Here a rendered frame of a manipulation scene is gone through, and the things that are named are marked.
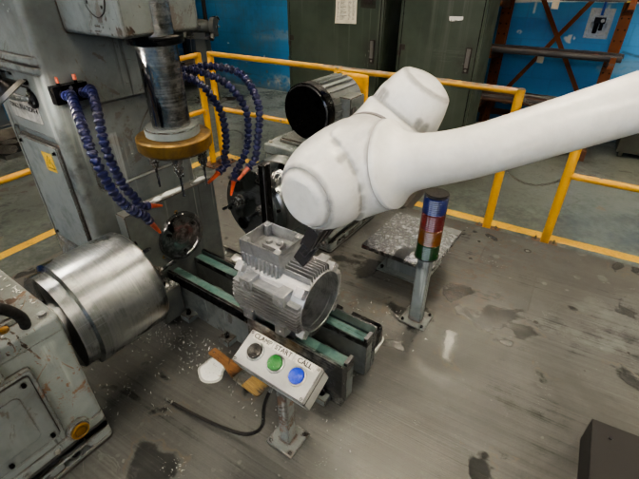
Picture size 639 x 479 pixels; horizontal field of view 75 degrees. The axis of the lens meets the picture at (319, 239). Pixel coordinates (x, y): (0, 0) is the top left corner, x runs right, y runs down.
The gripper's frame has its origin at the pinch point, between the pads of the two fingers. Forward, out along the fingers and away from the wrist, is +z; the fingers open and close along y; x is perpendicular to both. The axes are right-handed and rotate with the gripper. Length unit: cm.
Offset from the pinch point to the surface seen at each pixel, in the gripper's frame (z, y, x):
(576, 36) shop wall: 22, -507, -9
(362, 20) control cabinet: 76, -305, -148
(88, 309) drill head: 23.0, 31.2, -22.2
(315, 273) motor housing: 8.9, -5.0, 3.4
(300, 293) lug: 10.1, 0.8, 4.5
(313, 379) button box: 4.1, 16.6, 18.1
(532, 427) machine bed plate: 9, -19, 63
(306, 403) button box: 6.6, 19.3, 20.1
